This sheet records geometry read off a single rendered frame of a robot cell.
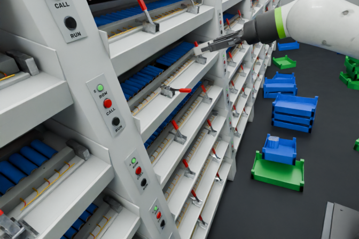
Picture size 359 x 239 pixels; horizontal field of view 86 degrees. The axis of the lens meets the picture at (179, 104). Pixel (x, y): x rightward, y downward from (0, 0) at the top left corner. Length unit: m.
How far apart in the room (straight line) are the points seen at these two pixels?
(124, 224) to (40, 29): 0.45
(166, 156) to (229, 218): 0.79
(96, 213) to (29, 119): 0.31
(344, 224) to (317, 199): 0.43
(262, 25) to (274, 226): 1.06
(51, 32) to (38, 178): 0.25
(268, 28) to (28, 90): 0.60
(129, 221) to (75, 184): 0.20
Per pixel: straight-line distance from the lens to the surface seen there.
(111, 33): 0.51
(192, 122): 0.77
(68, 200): 0.42
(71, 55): 0.36
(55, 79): 0.36
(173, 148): 0.68
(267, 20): 0.67
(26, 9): 0.34
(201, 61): 0.80
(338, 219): 1.09
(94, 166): 0.44
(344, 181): 1.63
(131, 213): 0.58
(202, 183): 1.04
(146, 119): 0.51
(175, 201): 0.78
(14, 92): 0.35
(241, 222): 1.35
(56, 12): 0.36
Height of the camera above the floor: 1.19
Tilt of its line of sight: 29 degrees down
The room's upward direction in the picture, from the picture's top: 14 degrees counter-clockwise
